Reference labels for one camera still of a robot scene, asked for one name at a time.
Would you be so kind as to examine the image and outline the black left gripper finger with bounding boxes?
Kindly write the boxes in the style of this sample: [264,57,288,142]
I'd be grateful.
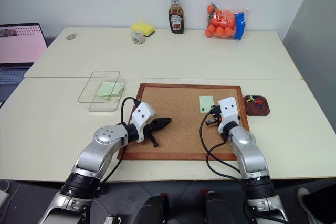
[146,130,160,148]
[154,116,173,130]

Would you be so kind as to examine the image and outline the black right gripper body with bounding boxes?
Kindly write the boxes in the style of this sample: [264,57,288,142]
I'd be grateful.
[212,112,223,130]

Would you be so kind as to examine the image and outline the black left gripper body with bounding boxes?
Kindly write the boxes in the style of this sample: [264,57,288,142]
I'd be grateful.
[143,119,160,135]

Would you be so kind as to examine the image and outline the single green sticky note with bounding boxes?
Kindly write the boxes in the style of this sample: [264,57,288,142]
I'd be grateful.
[199,95,214,114]

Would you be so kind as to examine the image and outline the dark brown wooden tray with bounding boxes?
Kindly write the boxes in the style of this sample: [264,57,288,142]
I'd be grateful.
[243,94,271,117]

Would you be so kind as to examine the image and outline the clear plastic box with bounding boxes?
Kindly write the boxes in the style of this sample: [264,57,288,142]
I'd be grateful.
[77,70,127,113]

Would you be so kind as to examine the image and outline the wood-framed cork board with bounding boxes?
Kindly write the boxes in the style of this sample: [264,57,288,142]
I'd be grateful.
[117,82,250,162]

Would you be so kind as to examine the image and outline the stack of green sticky notes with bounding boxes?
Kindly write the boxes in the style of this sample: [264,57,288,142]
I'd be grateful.
[97,81,125,99]

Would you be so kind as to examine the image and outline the dark rounded shape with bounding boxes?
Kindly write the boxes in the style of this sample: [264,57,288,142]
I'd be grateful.
[201,189,238,224]
[141,193,169,224]

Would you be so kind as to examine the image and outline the small clear round jar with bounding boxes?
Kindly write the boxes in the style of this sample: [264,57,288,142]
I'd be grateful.
[130,30,146,44]

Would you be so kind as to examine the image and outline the bag of orange balls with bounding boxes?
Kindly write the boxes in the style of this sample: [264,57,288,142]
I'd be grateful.
[204,2,250,41]

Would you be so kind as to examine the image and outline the yellow sponge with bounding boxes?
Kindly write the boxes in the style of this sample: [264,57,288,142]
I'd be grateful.
[130,21,156,38]

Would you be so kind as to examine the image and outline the ketchup bottle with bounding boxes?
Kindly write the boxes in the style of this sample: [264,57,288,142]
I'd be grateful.
[167,0,185,35]

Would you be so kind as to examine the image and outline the open laptop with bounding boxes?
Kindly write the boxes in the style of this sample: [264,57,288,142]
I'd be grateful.
[0,22,49,105]

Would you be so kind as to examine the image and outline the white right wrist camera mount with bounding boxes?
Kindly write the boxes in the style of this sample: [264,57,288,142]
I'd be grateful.
[217,97,241,134]

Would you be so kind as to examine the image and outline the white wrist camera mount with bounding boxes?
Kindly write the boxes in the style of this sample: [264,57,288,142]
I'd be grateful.
[130,101,158,144]
[217,97,241,134]

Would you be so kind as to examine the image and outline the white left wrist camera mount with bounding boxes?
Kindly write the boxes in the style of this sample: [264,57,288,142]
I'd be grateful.
[130,101,158,144]

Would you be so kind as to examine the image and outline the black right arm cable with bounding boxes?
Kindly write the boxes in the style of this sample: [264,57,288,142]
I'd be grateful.
[199,105,245,182]

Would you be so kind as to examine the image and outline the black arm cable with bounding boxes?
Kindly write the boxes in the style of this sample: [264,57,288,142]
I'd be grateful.
[199,105,245,182]
[101,97,143,184]

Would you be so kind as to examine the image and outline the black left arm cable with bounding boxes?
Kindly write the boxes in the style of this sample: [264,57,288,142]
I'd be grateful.
[101,97,143,184]

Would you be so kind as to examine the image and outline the white object with cable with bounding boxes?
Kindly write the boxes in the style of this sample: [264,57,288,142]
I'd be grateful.
[0,180,11,207]

